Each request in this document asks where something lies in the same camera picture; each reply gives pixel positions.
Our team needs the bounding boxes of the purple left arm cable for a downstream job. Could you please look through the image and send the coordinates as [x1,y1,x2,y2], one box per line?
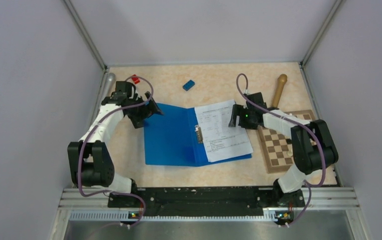
[77,74,154,229]

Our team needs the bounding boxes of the blue clip file folder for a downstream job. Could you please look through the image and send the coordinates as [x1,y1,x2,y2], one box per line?
[143,102,254,168]

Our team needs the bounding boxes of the wooden pestle handle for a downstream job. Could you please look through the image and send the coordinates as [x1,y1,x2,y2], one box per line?
[271,74,288,108]

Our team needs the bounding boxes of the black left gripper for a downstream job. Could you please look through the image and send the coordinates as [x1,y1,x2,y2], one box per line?
[127,91,164,128]

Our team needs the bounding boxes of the silver microphone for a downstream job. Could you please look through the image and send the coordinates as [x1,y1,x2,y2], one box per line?
[102,72,116,98]

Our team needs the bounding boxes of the blue block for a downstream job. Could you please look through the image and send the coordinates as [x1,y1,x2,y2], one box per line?
[182,79,195,91]

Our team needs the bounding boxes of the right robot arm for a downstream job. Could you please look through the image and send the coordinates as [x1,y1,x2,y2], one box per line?
[229,92,338,206]

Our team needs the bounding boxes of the Chinese printed paper sheet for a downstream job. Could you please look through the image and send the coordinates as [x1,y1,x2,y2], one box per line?
[194,99,253,164]

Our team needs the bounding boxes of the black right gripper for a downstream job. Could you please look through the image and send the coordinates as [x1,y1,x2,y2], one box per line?
[229,104,257,131]

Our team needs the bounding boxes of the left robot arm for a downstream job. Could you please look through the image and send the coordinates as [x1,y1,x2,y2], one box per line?
[67,80,162,207]

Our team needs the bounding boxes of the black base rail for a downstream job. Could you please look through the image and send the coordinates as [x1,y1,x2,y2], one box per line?
[108,186,305,217]

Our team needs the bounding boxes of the aluminium frame rail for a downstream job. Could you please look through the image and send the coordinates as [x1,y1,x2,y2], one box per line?
[59,186,359,223]

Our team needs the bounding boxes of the red block near folder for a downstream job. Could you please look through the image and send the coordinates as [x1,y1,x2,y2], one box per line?
[131,74,141,85]

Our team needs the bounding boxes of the wooden chessboard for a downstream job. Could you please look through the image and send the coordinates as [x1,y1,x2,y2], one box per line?
[257,109,334,174]

